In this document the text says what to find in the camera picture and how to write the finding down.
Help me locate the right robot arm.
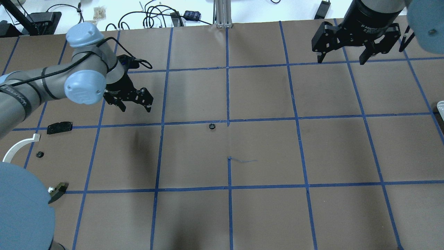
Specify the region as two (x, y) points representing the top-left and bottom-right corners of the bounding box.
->
(311, 0), (444, 65)

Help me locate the blue usb hub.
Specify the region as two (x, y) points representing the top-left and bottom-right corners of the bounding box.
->
(183, 10), (201, 22)

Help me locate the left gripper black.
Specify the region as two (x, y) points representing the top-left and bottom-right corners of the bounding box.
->
(103, 73), (154, 113)

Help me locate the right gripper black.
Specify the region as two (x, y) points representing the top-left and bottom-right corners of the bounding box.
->
(311, 0), (403, 65)

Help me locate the white curved plastic bracket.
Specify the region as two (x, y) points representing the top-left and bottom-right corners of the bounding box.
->
(2, 133), (41, 163)

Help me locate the aluminium frame post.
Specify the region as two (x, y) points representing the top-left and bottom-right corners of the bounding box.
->
(213, 0), (233, 28)

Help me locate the black power adapter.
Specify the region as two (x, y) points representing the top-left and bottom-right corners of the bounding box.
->
(314, 0), (331, 19)

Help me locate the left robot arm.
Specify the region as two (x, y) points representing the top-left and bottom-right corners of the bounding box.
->
(0, 22), (153, 250)

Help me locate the black flat metal plate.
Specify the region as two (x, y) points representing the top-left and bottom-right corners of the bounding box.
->
(46, 121), (73, 135)

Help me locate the dark green brake shoe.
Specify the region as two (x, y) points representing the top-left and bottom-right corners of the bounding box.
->
(48, 182), (69, 204)

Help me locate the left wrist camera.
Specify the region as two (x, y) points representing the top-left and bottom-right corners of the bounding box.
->
(117, 55), (141, 72)

